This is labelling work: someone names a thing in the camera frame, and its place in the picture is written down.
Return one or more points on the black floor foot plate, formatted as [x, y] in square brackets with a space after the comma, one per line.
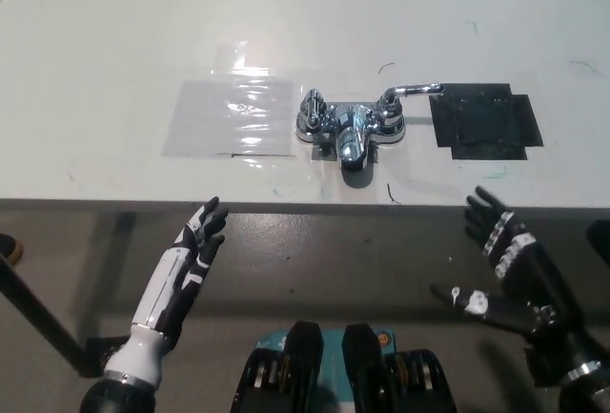
[97, 358]
[538, 367]

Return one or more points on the black shoe with tan sole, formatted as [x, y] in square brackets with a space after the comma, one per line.
[9, 247]

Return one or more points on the dark object at floor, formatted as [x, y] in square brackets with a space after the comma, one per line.
[601, 241]

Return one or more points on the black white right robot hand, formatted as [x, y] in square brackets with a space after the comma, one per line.
[543, 289]

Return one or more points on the black metal frame bar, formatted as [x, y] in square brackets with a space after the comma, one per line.
[38, 310]

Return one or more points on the chrome faucet body with spout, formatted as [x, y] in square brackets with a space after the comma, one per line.
[352, 146]

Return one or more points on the black tape square patch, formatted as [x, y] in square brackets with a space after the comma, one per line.
[481, 119]

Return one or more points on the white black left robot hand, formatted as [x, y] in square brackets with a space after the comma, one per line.
[167, 289]

